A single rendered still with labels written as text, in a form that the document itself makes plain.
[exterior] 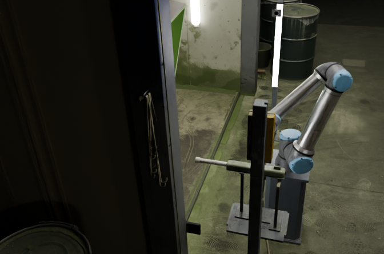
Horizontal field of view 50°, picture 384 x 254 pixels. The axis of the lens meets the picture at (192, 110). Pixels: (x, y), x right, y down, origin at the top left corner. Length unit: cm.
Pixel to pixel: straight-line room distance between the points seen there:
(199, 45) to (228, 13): 55
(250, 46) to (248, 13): 39
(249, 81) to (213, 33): 73
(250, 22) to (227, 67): 63
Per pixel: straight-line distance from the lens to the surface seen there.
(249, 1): 474
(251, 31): 485
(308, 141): 272
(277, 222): 243
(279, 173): 221
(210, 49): 504
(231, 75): 512
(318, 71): 267
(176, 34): 328
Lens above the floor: 254
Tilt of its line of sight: 31 degrees down
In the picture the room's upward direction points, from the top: 3 degrees counter-clockwise
